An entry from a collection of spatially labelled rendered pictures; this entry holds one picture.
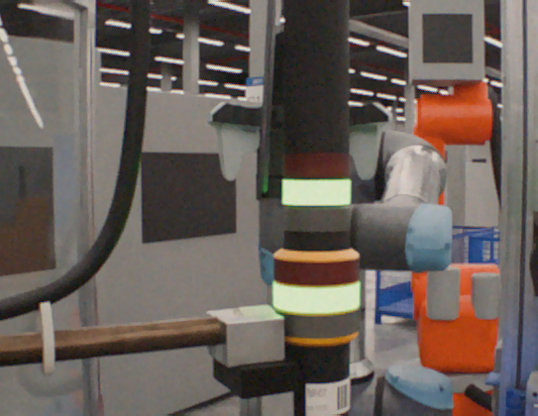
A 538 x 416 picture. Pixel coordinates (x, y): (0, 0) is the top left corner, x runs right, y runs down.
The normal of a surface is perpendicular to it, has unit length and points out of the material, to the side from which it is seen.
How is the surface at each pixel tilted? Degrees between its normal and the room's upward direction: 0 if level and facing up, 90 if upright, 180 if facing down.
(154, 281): 90
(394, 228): 70
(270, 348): 90
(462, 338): 90
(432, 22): 90
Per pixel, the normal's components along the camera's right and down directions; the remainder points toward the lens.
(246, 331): 0.48, 0.07
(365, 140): -0.86, 0.11
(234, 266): 0.83, 0.04
